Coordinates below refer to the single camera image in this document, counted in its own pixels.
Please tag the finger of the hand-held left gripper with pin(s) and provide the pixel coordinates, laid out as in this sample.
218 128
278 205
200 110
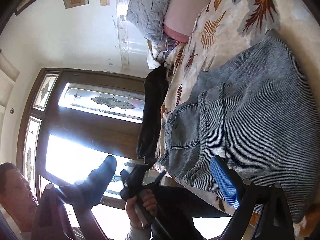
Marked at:
158 177

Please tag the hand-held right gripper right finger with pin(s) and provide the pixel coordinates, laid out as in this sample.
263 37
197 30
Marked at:
225 187

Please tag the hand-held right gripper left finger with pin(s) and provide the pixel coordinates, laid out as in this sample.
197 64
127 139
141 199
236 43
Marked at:
100 182

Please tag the grey-blue denim pants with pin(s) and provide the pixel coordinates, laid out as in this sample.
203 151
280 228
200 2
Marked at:
250 105

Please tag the person's left hand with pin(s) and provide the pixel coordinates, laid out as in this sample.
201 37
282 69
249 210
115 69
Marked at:
149 202

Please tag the person's dark clothing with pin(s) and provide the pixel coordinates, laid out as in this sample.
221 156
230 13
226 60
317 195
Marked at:
180 205

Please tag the black garment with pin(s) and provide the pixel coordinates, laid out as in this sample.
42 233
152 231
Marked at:
152 110

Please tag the stained glass window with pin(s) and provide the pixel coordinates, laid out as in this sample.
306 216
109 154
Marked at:
100 100

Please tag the person's face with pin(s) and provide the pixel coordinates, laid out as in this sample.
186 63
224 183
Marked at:
17 190

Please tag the round ceiling light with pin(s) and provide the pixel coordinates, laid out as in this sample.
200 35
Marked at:
11 111

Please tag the white folded cloth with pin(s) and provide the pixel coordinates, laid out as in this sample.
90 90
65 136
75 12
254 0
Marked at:
153 55

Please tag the purple packet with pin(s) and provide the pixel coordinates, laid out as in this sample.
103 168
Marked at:
171 43

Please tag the pink bolster cushion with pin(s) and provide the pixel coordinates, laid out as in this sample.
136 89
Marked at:
185 12

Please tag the grey quilted pillow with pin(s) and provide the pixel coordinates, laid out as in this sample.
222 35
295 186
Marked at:
150 10

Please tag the leaf printed blanket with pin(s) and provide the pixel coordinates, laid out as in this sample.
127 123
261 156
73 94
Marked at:
225 17

